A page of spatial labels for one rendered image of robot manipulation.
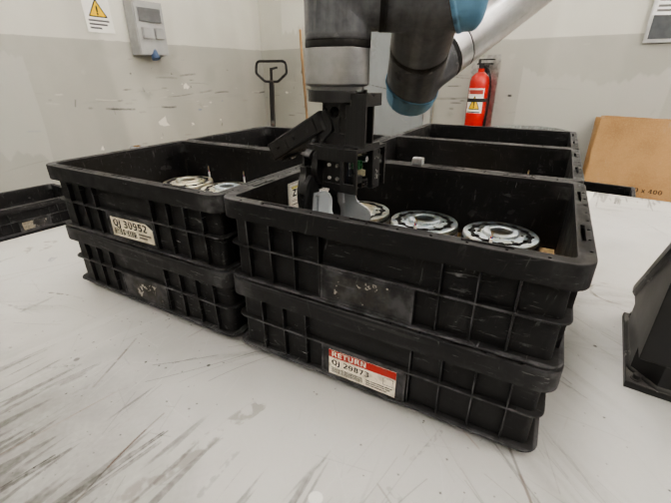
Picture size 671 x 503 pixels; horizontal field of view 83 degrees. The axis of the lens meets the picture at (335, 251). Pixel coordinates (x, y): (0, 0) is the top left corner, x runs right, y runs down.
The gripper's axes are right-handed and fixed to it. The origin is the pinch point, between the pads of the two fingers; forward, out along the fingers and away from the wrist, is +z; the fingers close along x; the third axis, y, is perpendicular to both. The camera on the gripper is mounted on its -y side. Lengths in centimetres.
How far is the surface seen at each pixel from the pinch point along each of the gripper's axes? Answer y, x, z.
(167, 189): -16.5, -12.9, -7.8
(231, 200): -5.4, -11.7, -7.9
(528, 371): 29.2, -7.9, 3.5
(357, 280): 11.3, -9.3, -1.1
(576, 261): 30.4, -7.2, -8.0
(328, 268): 7.6, -9.8, -1.7
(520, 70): -42, 320, -25
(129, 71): -325, 156, -25
